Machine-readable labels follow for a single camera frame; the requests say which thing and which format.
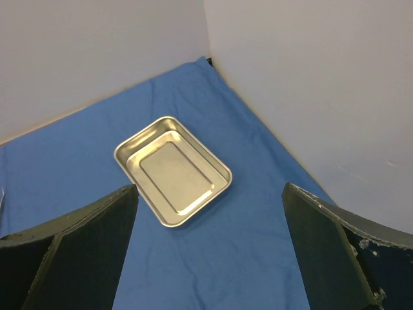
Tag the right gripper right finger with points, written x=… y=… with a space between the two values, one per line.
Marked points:
x=347 y=261

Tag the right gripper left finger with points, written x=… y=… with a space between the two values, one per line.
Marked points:
x=73 y=261

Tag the steel instrument tray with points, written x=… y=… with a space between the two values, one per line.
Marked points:
x=174 y=172

